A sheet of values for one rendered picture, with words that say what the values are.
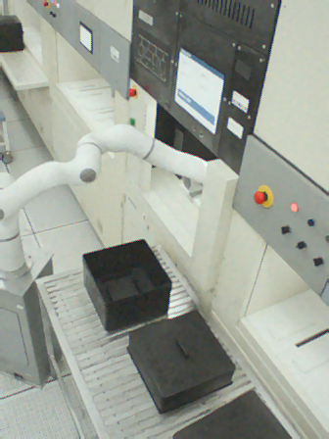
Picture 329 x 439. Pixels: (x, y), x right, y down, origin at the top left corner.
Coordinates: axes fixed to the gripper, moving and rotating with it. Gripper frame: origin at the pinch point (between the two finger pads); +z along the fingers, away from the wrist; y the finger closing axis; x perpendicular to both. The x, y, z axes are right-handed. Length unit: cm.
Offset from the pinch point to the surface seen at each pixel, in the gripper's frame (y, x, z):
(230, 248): 30.8, -9.5, -29.4
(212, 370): 59, -35, -49
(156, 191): -40, -35, -22
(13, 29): -288, -22, -43
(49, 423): 13, -122, -100
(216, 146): 12.6, 22.2, -29.8
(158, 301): 24, -36, -52
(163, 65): -30, 36, -30
